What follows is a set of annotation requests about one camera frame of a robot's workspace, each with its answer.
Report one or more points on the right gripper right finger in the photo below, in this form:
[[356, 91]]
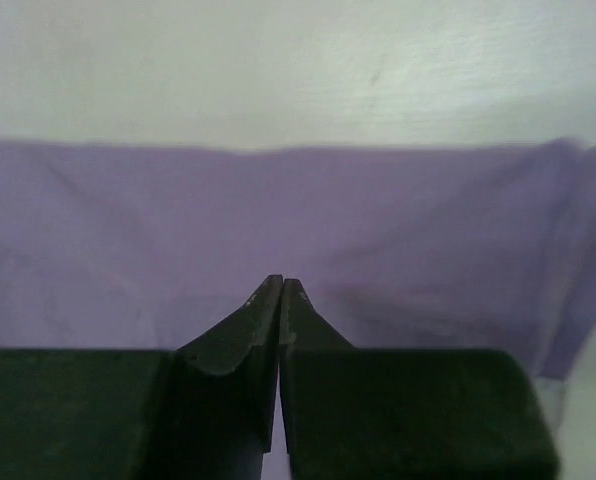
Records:
[[366, 413]]

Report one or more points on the lavender t shirt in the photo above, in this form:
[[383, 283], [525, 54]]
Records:
[[147, 248]]

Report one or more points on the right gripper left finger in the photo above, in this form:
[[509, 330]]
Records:
[[203, 411]]

